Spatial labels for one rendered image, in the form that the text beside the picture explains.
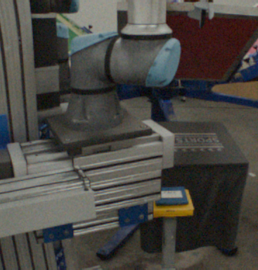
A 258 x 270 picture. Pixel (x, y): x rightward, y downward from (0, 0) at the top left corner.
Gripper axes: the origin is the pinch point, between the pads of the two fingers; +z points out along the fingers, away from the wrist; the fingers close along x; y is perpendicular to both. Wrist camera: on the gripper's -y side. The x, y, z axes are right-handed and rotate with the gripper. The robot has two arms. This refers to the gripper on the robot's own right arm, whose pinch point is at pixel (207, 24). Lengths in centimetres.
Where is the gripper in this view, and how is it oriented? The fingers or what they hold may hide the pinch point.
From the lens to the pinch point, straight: 127.5
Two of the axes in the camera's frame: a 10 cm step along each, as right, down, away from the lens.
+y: -9.9, 0.2, -1.2
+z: 0.0, 9.9, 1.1
